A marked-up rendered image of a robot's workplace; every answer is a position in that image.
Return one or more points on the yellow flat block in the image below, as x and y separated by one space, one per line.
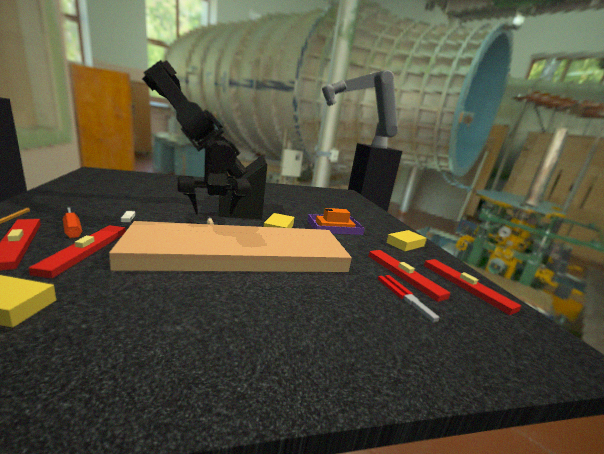
279 221
20 299
406 240

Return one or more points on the thin orange bar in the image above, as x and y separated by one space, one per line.
14 215

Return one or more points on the purple shallow tray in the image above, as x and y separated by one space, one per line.
357 230

